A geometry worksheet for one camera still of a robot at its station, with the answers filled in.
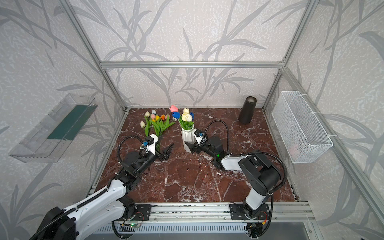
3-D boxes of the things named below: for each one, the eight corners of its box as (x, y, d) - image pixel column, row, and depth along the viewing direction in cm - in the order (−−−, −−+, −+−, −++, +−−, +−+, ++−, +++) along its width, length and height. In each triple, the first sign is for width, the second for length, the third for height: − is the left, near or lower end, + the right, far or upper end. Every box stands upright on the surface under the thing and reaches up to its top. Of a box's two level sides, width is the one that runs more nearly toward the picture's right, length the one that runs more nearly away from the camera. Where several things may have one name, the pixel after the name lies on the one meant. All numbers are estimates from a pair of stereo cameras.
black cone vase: (239, 123, 113) (245, 104, 98) (238, 115, 119) (243, 96, 103) (250, 123, 113) (258, 104, 98) (248, 115, 119) (255, 96, 103)
